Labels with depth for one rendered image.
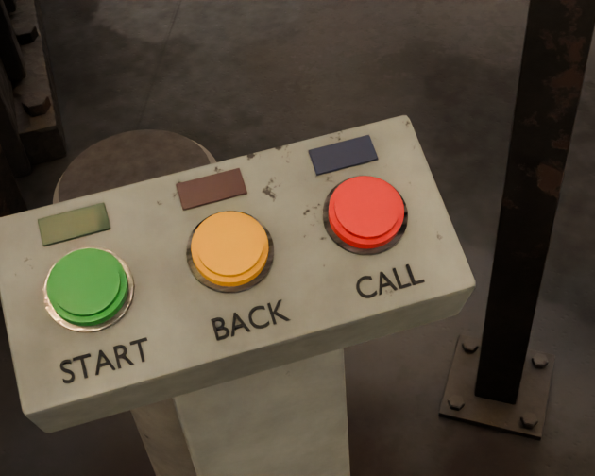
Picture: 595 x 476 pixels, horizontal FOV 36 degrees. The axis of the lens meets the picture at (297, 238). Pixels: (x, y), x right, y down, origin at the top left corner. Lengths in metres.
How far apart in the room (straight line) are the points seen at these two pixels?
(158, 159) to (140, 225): 0.18
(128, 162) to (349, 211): 0.23
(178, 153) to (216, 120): 0.84
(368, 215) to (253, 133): 0.99
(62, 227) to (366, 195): 0.16
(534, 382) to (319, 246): 0.70
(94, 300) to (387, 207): 0.16
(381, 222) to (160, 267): 0.12
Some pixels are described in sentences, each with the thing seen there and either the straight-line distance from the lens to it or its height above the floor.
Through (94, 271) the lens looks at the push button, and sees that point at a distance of 0.47.
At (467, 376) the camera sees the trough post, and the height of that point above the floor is 0.01.
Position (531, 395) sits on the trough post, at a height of 0.01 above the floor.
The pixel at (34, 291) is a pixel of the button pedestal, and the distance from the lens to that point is 0.48.
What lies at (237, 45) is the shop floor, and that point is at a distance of 1.65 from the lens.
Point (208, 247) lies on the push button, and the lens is 0.47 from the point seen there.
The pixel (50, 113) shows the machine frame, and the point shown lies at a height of 0.07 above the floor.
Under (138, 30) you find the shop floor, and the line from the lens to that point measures 1.73.
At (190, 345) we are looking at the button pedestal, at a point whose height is 0.59.
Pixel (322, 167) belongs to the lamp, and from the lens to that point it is 0.50.
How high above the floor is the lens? 0.95
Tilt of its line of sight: 48 degrees down
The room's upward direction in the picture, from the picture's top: 6 degrees counter-clockwise
